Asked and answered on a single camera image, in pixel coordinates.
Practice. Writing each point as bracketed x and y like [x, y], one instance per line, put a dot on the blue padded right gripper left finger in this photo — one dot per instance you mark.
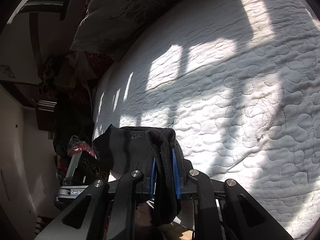
[152, 177]

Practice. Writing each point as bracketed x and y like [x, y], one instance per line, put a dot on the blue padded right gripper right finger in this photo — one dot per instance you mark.
[179, 172]

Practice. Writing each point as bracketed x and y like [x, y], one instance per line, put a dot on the black pants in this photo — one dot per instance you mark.
[126, 149]

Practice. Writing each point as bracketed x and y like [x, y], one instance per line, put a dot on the plastic bag with orange items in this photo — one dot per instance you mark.
[75, 146]

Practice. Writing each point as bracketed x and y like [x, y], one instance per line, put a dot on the white quilted mattress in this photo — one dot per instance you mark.
[238, 81]

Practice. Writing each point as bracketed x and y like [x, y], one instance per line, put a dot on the grey floral pillow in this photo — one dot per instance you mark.
[110, 27]

